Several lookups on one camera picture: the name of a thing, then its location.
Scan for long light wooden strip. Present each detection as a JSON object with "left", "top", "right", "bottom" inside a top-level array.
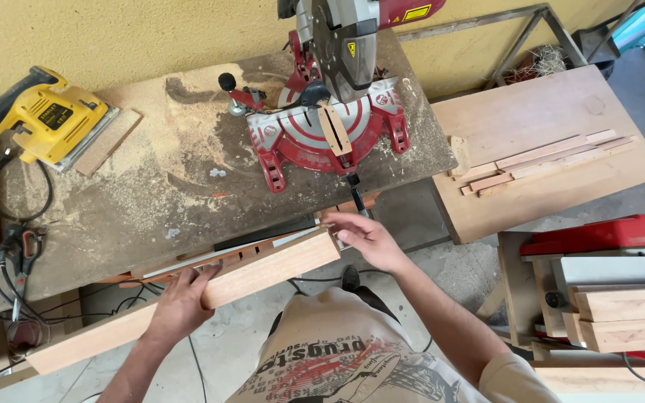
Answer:
[{"left": 494, "top": 129, "right": 618, "bottom": 171}]

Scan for small flat wooden board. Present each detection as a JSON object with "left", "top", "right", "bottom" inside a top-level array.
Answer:
[{"left": 73, "top": 109, "right": 143, "bottom": 178}]

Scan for thick wooden beam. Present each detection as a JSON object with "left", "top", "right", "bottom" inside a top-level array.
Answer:
[
  {"left": 562, "top": 312, "right": 645, "bottom": 354},
  {"left": 571, "top": 284, "right": 645, "bottom": 324}
]

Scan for yellow electric sander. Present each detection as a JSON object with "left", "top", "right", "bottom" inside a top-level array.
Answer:
[{"left": 0, "top": 65, "right": 122, "bottom": 173}]

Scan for person's black shoe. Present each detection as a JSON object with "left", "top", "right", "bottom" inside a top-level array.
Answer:
[{"left": 340, "top": 265, "right": 362, "bottom": 293}]

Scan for brown notched wooden rail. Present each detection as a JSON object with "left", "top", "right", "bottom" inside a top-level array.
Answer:
[{"left": 118, "top": 237, "right": 276, "bottom": 290}]

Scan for short wooden strip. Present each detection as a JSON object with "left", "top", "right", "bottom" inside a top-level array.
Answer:
[{"left": 468, "top": 172, "right": 515, "bottom": 193}]

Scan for red miter saw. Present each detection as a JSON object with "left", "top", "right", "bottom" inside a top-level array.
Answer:
[{"left": 218, "top": 0, "right": 448, "bottom": 219}]

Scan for thin pale wooden strip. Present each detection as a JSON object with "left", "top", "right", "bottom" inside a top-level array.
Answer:
[{"left": 477, "top": 147, "right": 636, "bottom": 198}]

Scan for long light wooden plank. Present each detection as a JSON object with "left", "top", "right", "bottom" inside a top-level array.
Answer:
[{"left": 26, "top": 228, "right": 342, "bottom": 375}]

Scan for wooden machine stand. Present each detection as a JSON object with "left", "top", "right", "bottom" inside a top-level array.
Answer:
[{"left": 495, "top": 231, "right": 582, "bottom": 349}]

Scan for red handled pliers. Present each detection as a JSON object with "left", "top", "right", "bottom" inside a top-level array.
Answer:
[{"left": 1, "top": 223, "right": 45, "bottom": 322}]

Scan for large plywood board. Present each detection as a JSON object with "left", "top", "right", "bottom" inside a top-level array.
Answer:
[{"left": 429, "top": 64, "right": 645, "bottom": 246}]

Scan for red and grey machine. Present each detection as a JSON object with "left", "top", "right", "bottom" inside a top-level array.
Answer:
[{"left": 520, "top": 212, "right": 645, "bottom": 367}]

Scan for person's left hand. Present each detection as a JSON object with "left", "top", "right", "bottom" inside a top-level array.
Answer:
[{"left": 148, "top": 262, "right": 224, "bottom": 346}]

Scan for person's right hand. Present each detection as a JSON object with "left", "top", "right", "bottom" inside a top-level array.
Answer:
[{"left": 321, "top": 212, "right": 414, "bottom": 275}]

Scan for person's printed t-shirt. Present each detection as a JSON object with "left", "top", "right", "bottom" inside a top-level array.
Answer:
[{"left": 225, "top": 287, "right": 563, "bottom": 403}]

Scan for grey metal frame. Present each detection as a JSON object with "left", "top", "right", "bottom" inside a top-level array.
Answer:
[{"left": 395, "top": 3, "right": 590, "bottom": 91}]

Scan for small rounded wood offcut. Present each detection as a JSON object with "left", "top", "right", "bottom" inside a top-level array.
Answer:
[{"left": 449, "top": 135, "right": 472, "bottom": 178}]

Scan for black sander cable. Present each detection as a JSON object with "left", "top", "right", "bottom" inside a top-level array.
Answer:
[{"left": 0, "top": 150, "right": 55, "bottom": 225}]

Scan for long reddish wooden strip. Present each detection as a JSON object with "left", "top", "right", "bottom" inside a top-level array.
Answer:
[{"left": 510, "top": 135, "right": 636, "bottom": 180}]

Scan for clump of dry straw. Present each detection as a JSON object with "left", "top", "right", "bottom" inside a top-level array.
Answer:
[{"left": 527, "top": 44, "right": 568, "bottom": 80}]

